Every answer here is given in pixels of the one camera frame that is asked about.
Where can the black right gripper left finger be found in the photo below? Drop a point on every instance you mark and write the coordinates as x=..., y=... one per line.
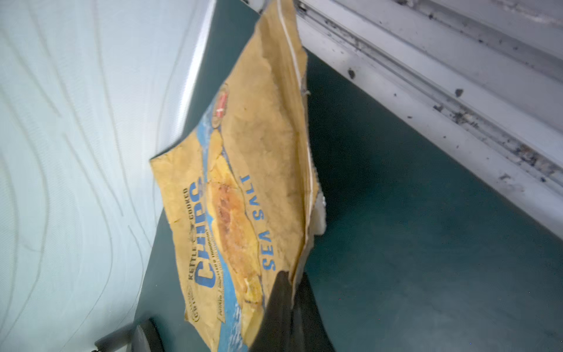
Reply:
x=275, y=329

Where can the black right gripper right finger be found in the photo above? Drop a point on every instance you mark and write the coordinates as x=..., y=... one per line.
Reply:
x=307, y=332

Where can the blue Sea Salt chips bag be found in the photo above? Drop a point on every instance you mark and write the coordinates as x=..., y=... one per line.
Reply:
x=241, y=193

